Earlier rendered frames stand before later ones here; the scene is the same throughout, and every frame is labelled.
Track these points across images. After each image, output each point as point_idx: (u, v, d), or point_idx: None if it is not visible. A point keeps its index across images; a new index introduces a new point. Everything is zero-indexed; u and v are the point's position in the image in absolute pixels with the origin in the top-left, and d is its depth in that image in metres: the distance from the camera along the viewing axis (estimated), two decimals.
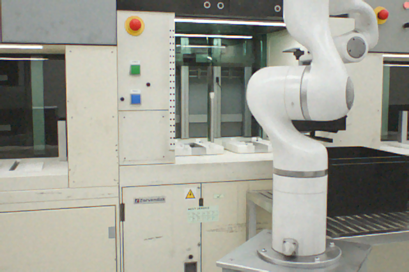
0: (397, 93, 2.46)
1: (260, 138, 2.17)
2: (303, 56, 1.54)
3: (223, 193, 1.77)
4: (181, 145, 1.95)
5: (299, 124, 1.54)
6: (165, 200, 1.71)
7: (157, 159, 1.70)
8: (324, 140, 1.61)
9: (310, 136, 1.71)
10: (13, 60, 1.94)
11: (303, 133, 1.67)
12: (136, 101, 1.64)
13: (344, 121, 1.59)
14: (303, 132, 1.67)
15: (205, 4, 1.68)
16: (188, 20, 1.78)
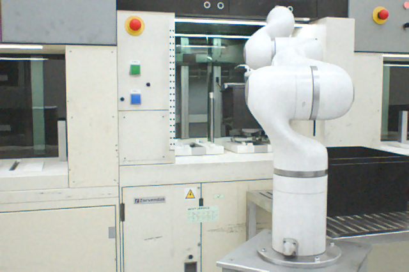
0: (397, 93, 2.46)
1: (260, 138, 2.17)
2: (246, 73, 2.00)
3: (223, 193, 1.77)
4: (181, 145, 1.95)
5: (242, 122, 2.00)
6: (165, 200, 1.71)
7: (157, 159, 1.70)
8: (266, 136, 2.06)
9: (259, 135, 2.15)
10: (13, 60, 1.94)
11: (251, 132, 2.12)
12: (136, 101, 1.64)
13: None
14: (251, 131, 2.12)
15: (205, 4, 1.68)
16: (188, 20, 1.78)
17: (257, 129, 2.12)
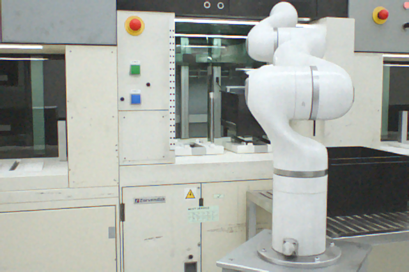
0: (397, 93, 2.46)
1: None
2: None
3: (223, 193, 1.77)
4: (181, 145, 1.95)
5: (245, 130, 2.00)
6: (165, 200, 1.71)
7: (157, 159, 1.70)
8: (266, 141, 2.07)
9: (257, 137, 2.16)
10: (13, 60, 1.94)
11: None
12: (136, 101, 1.64)
13: None
14: None
15: (205, 4, 1.68)
16: (188, 20, 1.78)
17: None
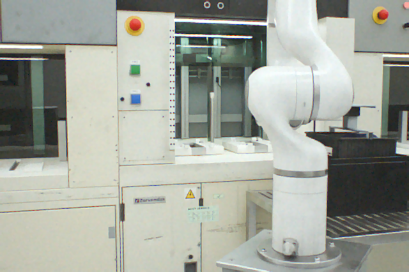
0: (397, 93, 2.46)
1: (260, 138, 2.17)
2: None
3: (223, 193, 1.77)
4: (181, 145, 1.95)
5: None
6: (165, 200, 1.71)
7: (157, 159, 1.70)
8: None
9: None
10: (13, 60, 1.94)
11: None
12: (136, 101, 1.64)
13: None
14: None
15: (205, 4, 1.68)
16: (188, 20, 1.78)
17: None
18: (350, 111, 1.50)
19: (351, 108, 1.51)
